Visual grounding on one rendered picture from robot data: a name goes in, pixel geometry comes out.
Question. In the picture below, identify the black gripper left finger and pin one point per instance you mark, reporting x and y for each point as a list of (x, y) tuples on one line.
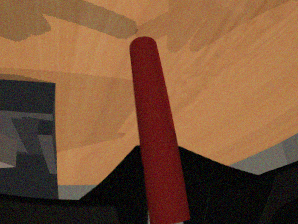
[(119, 199)]

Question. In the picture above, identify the dark red peg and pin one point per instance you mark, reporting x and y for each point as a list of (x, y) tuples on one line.
[(164, 180)]

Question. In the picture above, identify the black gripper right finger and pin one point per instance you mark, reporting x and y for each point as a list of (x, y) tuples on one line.
[(218, 194)]

